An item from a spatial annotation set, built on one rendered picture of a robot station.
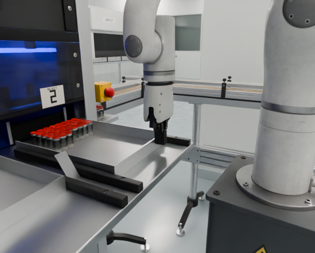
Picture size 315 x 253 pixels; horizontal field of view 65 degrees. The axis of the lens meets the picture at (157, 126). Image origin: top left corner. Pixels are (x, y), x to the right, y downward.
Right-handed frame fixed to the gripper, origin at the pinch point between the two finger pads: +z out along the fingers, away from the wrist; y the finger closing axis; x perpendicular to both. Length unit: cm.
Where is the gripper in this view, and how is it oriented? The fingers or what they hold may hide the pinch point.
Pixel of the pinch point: (160, 136)
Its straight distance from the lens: 70.5
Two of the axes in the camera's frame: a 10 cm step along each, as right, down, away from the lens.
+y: -4.6, 2.7, -8.5
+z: 0.3, 9.6, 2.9
